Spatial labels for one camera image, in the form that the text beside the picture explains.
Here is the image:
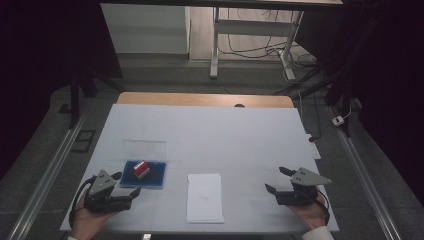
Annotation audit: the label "person's left hand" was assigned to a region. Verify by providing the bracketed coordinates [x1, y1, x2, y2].
[70, 199, 118, 240]

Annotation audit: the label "hand-held gripper black cable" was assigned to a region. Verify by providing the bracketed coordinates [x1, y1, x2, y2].
[68, 175, 98, 231]
[313, 187, 332, 227]

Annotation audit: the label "red and white stamp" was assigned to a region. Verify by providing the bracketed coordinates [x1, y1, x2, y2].
[133, 160, 151, 180]

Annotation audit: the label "black floor socket frame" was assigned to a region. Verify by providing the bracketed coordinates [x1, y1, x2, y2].
[70, 129, 97, 154]

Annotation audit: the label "black stand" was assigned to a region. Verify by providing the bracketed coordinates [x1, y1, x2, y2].
[67, 64, 125, 130]
[273, 64, 355, 138]

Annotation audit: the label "dark curtain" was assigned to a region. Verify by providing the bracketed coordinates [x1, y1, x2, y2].
[0, 0, 123, 181]
[294, 0, 424, 205]

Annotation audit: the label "blue tray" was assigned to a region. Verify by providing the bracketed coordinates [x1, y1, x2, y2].
[119, 139, 168, 190]

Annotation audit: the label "white desk frame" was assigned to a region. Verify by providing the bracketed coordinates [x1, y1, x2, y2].
[99, 0, 344, 81]

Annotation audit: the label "white cabinet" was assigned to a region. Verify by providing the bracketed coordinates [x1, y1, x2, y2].
[100, 3, 191, 55]

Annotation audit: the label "white paper sheets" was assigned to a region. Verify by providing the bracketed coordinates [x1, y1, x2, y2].
[185, 173, 226, 225]

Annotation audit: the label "bundle of black floor cables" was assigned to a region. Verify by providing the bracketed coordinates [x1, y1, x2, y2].
[218, 8, 318, 69]

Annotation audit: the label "wooden table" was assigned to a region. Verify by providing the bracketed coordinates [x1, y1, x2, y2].
[116, 92, 295, 109]

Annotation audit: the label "metal floor rail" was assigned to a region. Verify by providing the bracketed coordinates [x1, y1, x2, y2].
[328, 106, 403, 240]
[6, 114, 86, 240]

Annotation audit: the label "person's right white sleeve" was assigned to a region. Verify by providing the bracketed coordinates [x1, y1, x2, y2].
[301, 225, 336, 240]

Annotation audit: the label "left hand-held gripper black cable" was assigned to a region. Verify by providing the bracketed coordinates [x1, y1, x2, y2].
[68, 175, 98, 231]

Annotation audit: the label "white adapter with cable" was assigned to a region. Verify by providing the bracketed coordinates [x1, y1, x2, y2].
[331, 105, 353, 127]

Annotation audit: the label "right hand-held gripper black cable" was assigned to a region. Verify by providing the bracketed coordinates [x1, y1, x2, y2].
[313, 187, 332, 227]

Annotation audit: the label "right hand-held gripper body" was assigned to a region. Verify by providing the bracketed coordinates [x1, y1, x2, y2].
[275, 167, 333, 207]

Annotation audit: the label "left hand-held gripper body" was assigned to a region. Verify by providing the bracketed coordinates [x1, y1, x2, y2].
[83, 169, 134, 214]

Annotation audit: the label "black cable beside table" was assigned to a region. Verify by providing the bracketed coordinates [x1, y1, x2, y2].
[297, 90, 323, 143]

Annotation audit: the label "person's right hand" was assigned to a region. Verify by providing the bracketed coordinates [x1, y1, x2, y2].
[287, 194, 329, 232]

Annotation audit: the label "large white board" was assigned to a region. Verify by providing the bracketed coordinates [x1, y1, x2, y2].
[59, 103, 340, 234]

